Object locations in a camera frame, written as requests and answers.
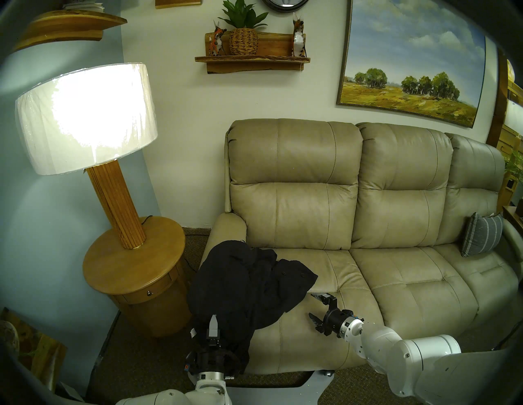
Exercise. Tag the round wooden side table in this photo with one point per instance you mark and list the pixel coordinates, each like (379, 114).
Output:
(135, 265)

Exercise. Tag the dark wooden end table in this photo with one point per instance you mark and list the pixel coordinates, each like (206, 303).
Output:
(515, 220)

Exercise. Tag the small leafy potted plant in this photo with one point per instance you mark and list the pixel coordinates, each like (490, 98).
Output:
(515, 165)

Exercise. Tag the round wall clock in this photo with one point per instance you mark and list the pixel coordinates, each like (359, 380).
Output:
(285, 3)

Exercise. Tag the white cat figurine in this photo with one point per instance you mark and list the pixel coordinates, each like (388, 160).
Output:
(298, 38)

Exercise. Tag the framed landscape painting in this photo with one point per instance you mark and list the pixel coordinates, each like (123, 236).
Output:
(412, 53)

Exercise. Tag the small wooden wall shelf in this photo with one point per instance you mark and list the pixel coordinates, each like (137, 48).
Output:
(177, 3)

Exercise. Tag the live-edge wooden wall shelf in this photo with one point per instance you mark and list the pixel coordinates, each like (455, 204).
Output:
(257, 63)

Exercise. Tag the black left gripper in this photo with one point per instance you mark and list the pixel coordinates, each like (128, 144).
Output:
(212, 357)

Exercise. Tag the table lamp with white shade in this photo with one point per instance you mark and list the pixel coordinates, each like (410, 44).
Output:
(86, 118)

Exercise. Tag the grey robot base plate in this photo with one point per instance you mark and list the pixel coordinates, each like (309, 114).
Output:
(286, 392)

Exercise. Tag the curved wooden corner shelf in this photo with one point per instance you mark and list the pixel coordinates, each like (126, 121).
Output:
(69, 28)

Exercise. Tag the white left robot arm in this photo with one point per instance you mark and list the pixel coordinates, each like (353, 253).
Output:
(196, 394)

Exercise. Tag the wooden cabinet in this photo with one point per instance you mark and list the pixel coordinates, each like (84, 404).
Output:
(510, 139)

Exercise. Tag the leaning framed picture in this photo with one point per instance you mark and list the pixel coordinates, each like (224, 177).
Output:
(36, 351)

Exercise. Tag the orange cat figurine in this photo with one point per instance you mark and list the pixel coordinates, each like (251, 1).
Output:
(216, 41)

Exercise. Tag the beige leather sofa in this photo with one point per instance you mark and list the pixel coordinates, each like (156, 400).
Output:
(400, 196)

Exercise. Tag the stack of books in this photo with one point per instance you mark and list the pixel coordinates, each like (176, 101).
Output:
(83, 5)

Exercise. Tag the green plant in woven pot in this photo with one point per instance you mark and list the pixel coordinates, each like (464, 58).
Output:
(243, 41)

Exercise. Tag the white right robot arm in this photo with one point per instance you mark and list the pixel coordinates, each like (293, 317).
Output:
(408, 355)

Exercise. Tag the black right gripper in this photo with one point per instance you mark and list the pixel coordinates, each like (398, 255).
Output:
(338, 322)

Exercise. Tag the grey striped pillow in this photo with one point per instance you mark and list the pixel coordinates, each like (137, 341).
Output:
(482, 234)

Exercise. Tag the black jacket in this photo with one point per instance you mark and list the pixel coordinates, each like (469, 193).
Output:
(245, 285)

